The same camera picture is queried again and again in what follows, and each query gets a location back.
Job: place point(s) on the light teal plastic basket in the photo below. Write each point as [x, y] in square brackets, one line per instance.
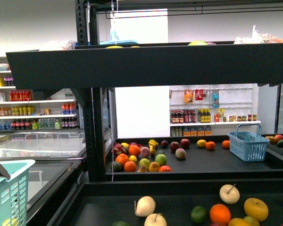
[14, 192]

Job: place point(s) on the yellow lemon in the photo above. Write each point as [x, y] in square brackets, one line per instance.
[201, 143]
[10, 222]

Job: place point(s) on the white background goods shelf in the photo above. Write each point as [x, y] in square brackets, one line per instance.
[205, 110]

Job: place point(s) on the dark red apple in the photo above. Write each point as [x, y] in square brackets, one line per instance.
[174, 146]

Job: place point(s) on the peach fruit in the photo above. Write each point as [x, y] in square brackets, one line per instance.
[180, 153]

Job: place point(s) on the far orange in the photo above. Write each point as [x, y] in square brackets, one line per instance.
[210, 145]

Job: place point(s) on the white pear with stem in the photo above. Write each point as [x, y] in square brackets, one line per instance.
[144, 206]

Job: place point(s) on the small blue shopping basket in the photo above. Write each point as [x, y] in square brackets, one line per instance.
[248, 146]

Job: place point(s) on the dark green avocado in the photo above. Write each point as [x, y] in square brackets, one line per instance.
[120, 223]

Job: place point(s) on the green lime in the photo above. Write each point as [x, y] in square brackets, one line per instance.
[198, 215]

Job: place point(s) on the white pear far right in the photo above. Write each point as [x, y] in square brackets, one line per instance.
[229, 194]

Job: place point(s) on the round orange fruit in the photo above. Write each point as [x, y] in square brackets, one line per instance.
[219, 213]

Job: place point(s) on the yellow orange fruit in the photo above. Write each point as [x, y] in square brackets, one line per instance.
[238, 222]

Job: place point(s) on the yellow apple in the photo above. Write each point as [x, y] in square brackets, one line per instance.
[256, 208]

